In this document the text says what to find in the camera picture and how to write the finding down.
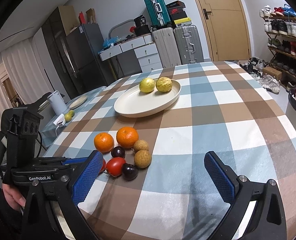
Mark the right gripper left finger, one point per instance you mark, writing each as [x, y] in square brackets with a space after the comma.
[84, 175]

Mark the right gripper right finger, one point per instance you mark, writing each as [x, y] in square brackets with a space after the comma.
[223, 177]

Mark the red tomato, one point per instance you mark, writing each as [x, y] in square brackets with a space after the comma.
[103, 166]
[114, 166]

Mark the brown longan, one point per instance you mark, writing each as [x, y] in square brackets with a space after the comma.
[142, 159]
[140, 145]

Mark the wrinkled yellow passion fruit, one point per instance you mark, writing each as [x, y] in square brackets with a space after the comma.
[164, 84]

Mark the person's left hand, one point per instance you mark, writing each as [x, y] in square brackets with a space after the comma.
[13, 197]

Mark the white kettle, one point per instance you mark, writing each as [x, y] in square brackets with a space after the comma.
[57, 103]

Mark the small orange mandarin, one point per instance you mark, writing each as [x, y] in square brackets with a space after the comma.
[104, 142]

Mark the dark plum upper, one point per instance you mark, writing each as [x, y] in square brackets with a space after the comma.
[118, 152]

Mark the dark plum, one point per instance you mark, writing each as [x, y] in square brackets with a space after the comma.
[129, 171]
[118, 152]

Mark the dark plum lower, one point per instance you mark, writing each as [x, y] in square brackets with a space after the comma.
[129, 171]

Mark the green lime pair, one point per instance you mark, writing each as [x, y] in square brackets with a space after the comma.
[68, 116]

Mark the large orange mandarin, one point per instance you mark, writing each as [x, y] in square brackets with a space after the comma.
[127, 136]

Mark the small beige side plate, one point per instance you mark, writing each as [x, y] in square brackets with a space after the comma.
[78, 102]

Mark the checkered tablecloth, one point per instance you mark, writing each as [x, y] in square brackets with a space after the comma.
[221, 108]

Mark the dark grey refrigerator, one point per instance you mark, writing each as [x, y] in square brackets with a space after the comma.
[85, 42]

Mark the cream round plate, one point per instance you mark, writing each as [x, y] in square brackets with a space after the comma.
[135, 104]

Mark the smooth yellow passion fruit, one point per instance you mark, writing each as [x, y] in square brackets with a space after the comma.
[147, 85]

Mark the white drawer desk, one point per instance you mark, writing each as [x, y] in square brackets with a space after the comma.
[137, 55]

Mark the grey aluminium suitcase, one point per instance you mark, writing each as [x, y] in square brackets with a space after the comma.
[188, 44]

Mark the beige suitcase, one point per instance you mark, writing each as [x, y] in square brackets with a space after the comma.
[167, 47]

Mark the wooden shoe rack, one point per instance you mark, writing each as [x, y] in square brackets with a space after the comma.
[280, 27]

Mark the stacked shoe boxes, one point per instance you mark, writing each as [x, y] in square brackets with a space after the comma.
[176, 11]

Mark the wooden door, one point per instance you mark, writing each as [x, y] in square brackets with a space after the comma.
[225, 28]

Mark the teal suitcase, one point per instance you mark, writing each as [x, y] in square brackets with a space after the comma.
[158, 13]

